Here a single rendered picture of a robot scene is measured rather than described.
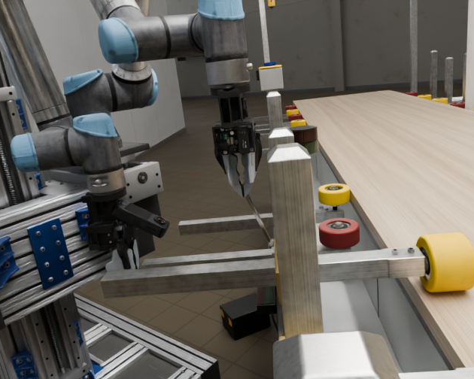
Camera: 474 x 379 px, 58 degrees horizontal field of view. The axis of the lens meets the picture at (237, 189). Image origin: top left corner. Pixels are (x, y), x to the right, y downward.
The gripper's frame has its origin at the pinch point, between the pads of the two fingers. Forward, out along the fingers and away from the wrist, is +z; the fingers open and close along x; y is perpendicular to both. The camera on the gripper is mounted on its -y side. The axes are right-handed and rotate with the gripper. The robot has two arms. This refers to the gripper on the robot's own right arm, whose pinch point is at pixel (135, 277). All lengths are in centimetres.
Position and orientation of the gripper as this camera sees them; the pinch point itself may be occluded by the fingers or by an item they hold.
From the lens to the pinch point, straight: 96.8
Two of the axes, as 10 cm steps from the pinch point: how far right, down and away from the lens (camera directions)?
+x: -0.6, 2.9, -9.5
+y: -9.9, 0.9, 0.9
